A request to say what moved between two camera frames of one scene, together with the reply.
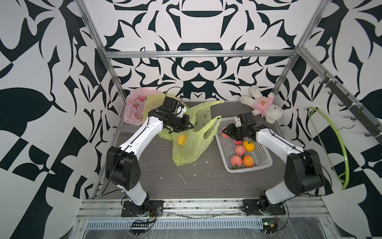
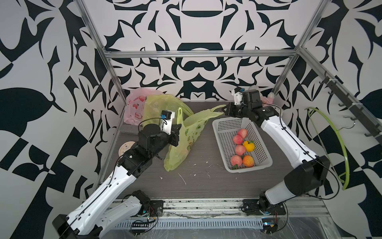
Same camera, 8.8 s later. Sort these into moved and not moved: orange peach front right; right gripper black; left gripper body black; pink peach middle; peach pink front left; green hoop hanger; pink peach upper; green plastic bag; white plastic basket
Moved: green plastic bag; left gripper body black; right gripper black
Not moved: peach pink front left; pink peach upper; orange peach front right; pink peach middle; white plastic basket; green hoop hanger
